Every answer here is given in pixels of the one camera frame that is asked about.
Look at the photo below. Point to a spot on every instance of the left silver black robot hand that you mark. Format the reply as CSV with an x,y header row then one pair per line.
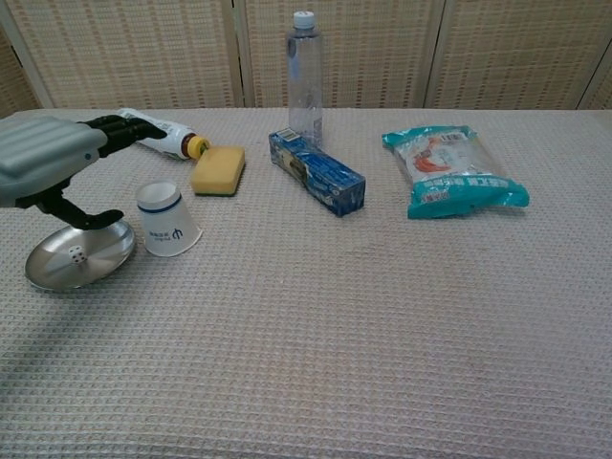
x,y
38,153

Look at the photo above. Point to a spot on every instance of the white die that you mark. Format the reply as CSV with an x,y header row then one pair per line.
x,y
77,255

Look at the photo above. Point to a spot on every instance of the white paper cup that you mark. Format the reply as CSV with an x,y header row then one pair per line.
x,y
165,225

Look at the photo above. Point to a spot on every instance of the silver metal plate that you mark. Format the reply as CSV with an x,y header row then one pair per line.
x,y
52,263

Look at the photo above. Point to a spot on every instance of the white bottle yellow cap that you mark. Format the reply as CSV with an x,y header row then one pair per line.
x,y
174,138

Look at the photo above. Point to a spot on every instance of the woven bamboo folding screen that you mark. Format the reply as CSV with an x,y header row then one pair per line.
x,y
143,48

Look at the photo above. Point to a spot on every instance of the yellow sponge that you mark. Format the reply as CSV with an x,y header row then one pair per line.
x,y
219,169

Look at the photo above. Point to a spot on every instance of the clear plastic water bottle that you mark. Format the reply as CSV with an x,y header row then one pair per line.
x,y
304,81

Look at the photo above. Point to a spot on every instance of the long blue cardboard box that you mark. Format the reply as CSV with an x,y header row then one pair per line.
x,y
320,174

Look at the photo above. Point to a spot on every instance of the beige waffle tablecloth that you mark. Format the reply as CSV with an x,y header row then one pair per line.
x,y
334,311

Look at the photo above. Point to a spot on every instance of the teal snack packet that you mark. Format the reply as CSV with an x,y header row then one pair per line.
x,y
454,167

